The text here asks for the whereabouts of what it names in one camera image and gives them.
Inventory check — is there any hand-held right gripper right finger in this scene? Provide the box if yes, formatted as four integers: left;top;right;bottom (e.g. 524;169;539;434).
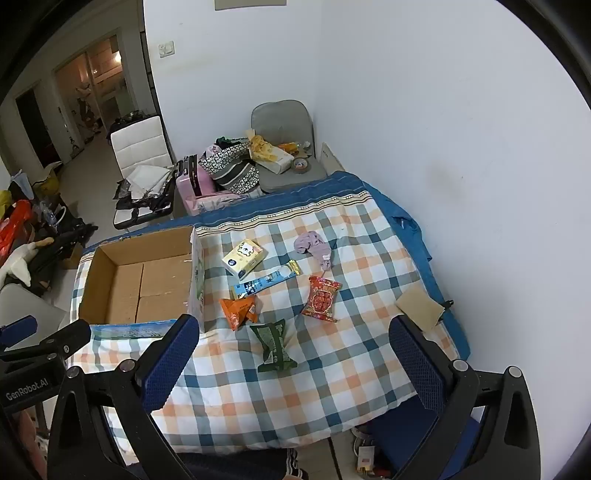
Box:
389;315;541;480

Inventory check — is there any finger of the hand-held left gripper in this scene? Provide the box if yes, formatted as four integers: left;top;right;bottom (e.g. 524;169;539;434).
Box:
0;315;38;348
0;319;92;363

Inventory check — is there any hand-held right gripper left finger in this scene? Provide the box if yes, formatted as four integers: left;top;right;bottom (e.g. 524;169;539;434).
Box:
47;314;201;480

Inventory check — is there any brown cardboard piece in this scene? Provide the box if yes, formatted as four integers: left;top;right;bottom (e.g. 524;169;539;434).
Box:
395;282;445;332

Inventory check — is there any white goose plush toy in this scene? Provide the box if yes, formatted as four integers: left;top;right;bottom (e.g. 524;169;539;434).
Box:
0;237;55;288

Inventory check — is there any orange snack packet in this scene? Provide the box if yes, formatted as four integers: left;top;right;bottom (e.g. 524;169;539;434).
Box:
219;295;258;331

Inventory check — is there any checkered blanket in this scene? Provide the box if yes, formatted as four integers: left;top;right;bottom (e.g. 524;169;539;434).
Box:
67;199;462;450

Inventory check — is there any open cardboard box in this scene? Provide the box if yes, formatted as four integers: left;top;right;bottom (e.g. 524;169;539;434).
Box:
78;225;206;342

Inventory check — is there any red plastic bag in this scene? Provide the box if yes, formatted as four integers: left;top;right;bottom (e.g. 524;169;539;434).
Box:
0;200;34;265

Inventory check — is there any green snack packet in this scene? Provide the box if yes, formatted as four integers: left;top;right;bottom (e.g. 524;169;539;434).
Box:
249;319;297;373

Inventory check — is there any white power strip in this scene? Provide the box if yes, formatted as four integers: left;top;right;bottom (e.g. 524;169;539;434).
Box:
353;426;380;474

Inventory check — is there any red snack packet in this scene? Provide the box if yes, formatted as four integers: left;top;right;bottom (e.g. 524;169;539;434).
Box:
300;274;343;323

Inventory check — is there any long blue white packet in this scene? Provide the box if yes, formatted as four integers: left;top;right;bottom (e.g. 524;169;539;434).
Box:
231;260;302;300

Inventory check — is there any yellow tissue pack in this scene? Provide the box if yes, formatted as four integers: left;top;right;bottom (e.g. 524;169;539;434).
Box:
222;240;265;281

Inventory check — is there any blue bed sheet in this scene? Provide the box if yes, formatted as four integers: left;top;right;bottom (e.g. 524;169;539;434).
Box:
83;171;472;361

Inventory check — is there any purple cloth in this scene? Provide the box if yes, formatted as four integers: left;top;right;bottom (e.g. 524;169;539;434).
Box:
294;231;333;271

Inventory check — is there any pink tissue pack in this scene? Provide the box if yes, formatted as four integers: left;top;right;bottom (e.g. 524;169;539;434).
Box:
185;193;242;216

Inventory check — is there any pink suitcase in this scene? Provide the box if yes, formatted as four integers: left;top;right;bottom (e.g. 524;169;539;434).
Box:
175;156;218;215

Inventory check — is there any black white patterned bag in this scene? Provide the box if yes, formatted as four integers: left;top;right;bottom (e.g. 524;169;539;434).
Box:
198;141;260;195

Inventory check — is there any white chair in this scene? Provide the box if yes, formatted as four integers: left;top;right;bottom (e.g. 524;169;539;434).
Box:
110;115;177;232

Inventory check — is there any white tissue box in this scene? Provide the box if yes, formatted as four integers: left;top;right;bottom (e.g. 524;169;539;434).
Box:
249;145;295;175

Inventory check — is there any yellow plastic bag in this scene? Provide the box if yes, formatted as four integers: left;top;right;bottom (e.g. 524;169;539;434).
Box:
248;133;280;160

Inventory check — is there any glass sliding door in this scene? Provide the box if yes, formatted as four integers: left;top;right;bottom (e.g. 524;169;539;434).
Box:
52;36;126;154

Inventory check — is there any grey cushioned chair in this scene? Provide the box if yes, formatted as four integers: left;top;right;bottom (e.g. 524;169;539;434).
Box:
250;99;329;194

